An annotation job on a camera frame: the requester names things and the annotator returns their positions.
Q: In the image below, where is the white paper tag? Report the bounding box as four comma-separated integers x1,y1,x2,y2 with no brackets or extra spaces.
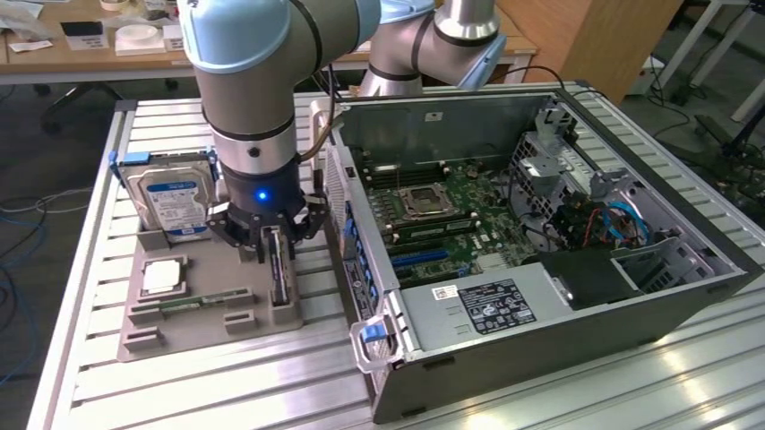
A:
5,39,53,53

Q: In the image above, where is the hard disk in blue caddy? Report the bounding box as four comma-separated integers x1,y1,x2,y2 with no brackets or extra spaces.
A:
108,146,226,245

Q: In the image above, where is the grey metal drive cage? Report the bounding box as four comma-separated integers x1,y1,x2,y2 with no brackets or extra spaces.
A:
507,105,602,216

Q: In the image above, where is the white box with black top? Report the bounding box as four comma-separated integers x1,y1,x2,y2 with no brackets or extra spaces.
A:
59,21,112,50

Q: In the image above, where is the dark installed RAM stick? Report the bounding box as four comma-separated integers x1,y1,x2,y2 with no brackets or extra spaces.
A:
389,214,481,245

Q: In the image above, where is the wooden desk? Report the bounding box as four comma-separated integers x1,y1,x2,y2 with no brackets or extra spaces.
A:
0,0,539,86

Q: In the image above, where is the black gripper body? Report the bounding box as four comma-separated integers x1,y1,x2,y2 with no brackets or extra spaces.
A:
222,156,308,226

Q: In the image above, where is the plain white box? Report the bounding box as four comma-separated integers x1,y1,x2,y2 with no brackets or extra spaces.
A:
162,22,188,53

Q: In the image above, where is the green RAM stick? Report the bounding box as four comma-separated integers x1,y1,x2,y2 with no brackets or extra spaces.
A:
158,289,250,314

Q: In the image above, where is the green Dell motherboard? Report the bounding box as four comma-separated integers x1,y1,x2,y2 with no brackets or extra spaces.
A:
361,160,545,290

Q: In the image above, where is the dark grey PC case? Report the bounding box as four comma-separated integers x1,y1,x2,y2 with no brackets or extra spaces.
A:
307,87,765,425

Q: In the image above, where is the blue data wire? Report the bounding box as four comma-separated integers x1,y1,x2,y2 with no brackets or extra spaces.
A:
600,201,652,247

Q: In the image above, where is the wooden cabinet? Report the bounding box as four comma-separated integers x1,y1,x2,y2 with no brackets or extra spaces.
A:
495,0,686,102

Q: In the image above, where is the grey power supply unit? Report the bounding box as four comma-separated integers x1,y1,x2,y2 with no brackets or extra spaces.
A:
398,262,573,353

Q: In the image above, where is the metal CPU socket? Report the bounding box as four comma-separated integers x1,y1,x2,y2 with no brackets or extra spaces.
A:
398,185,455,220

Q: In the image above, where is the grey metal disk bay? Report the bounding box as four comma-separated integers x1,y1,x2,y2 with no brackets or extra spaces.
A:
609,236,718,297

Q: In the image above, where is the silver CPU chip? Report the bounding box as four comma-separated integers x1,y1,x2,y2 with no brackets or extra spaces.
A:
143,261,184,295

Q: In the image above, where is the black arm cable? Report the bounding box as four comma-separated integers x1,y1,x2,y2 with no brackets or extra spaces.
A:
296,66,342,198

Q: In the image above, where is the blue expansion slot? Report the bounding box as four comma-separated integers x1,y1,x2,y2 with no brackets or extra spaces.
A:
387,249,450,269

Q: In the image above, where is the grey printed parts rack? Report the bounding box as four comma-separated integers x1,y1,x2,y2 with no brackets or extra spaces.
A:
116,219,306,363

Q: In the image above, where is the Nvidia graphics card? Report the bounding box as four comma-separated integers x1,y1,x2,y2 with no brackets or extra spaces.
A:
262,225,295,311

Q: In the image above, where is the white tape roll box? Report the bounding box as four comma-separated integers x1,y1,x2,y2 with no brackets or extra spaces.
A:
114,24,167,57

